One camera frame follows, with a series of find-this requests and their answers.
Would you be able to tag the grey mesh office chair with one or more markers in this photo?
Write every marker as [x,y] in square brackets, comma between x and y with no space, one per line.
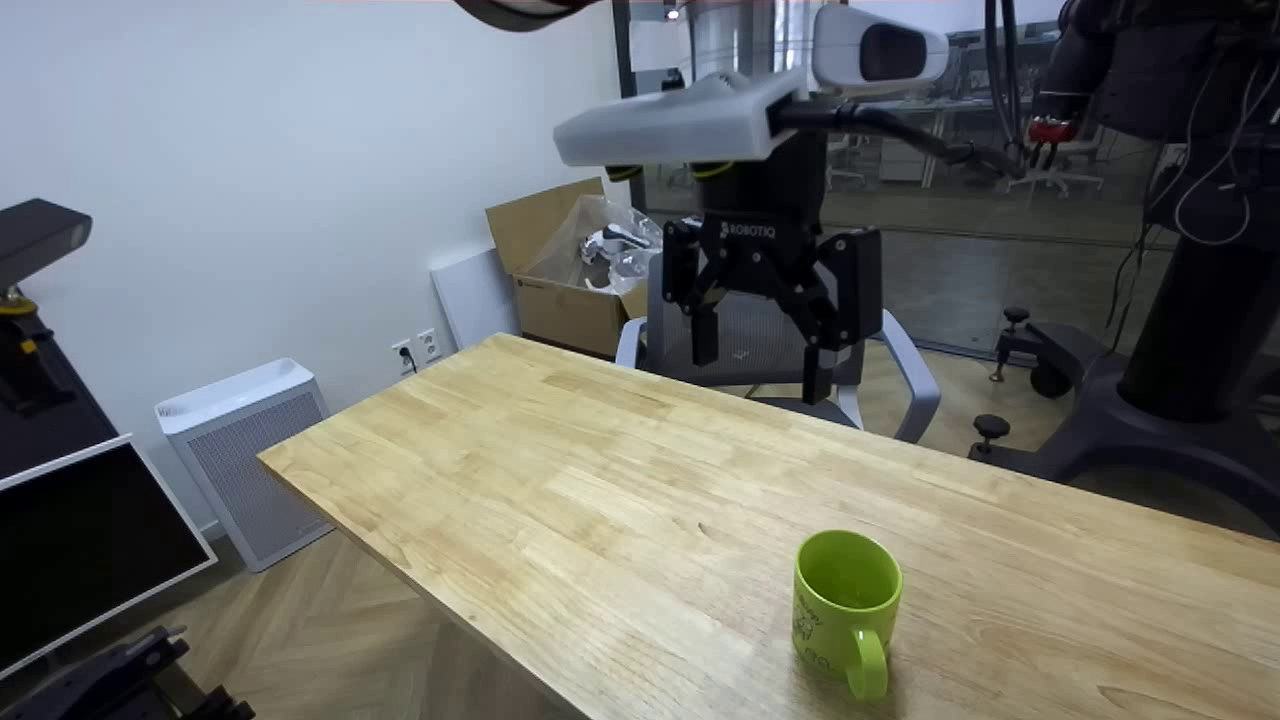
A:
[754,326]

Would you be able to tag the black camera head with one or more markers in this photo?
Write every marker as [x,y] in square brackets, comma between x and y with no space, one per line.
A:
[32,239]

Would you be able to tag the black stand yellow band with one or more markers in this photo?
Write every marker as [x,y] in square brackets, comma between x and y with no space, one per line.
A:
[25,365]

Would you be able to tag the clear plastic wrap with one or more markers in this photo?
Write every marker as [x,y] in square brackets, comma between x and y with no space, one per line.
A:
[606,249]

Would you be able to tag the black monitor white frame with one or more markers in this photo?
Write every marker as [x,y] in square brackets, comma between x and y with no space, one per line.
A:
[81,544]

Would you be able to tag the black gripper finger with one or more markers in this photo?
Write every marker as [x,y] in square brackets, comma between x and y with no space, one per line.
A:
[704,335]
[853,295]

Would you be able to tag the white wall outlet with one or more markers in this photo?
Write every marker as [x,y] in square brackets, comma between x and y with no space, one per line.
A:
[406,359]
[428,346]

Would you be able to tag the white office chair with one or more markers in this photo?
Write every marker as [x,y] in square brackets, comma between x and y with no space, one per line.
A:
[1065,171]

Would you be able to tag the green ceramic mug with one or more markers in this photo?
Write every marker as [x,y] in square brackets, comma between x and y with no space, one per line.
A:
[832,626]

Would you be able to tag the white air purifier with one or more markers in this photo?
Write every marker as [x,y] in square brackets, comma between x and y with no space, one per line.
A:
[252,464]

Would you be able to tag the white flat panel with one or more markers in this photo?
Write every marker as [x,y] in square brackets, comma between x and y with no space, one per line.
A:
[469,298]

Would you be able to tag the black tripod head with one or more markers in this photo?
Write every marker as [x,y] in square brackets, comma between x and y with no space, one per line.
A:
[106,681]

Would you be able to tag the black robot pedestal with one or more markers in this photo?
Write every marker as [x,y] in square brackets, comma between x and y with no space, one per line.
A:
[1203,322]

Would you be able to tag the black round knob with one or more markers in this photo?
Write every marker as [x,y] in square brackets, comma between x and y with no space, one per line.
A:
[988,430]

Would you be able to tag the red small object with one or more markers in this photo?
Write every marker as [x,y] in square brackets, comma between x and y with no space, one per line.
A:
[1049,135]

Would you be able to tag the brown cardboard box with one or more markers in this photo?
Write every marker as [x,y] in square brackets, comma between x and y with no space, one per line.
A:
[560,318]

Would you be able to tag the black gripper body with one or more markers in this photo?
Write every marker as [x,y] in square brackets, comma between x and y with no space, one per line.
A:
[754,227]

